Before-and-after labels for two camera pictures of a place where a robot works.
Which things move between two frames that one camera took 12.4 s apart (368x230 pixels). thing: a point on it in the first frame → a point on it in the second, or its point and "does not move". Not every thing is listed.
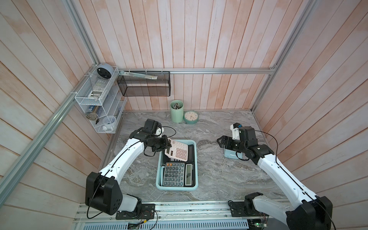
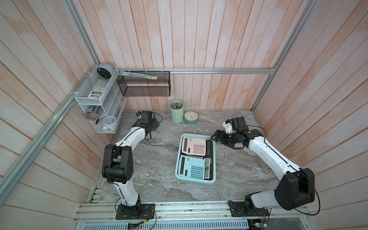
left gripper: x=165 y=144 → x=155 y=123
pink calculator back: x=178 y=150 → x=193 y=146
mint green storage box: x=177 y=166 → x=196 y=159
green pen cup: x=177 y=109 does not move
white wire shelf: x=102 y=98 does not move
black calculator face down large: x=179 y=174 → x=208 y=170
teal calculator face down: x=232 y=154 → x=191 y=167
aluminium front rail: x=212 y=212 does not move
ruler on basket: x=137 y=75 does not move
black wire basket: x=134 y=86 does not move
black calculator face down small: x=191 y=156 → x=209 y=148
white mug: x=109 y=121 does not move
